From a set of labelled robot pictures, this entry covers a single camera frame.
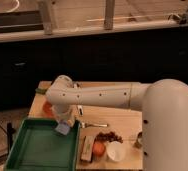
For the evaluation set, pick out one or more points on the bunch of dark grapes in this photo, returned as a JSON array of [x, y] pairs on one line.
[[111, 136]]

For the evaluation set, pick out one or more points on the blue sponge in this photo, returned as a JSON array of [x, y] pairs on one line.
[[62, 128]]

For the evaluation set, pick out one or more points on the dark green sponge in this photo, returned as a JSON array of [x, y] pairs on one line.
[[40, 91]]

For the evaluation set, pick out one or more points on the green plastic tray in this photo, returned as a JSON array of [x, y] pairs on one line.
[[39, 147]]

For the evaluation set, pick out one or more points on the silver fork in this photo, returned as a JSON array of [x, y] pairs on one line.
[[85, 125]]

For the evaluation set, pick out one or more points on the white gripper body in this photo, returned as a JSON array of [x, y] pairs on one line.
[[64, 114]]

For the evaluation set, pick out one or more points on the wooden railing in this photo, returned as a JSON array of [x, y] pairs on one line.
[[43, 19]]

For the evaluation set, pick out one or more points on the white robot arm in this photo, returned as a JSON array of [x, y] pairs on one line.
[[164, 108]]

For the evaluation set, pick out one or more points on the orange fruit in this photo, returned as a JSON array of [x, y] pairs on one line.
[[98, 148]]

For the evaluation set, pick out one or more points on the white bowl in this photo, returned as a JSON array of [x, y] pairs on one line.
[[116, 151]]

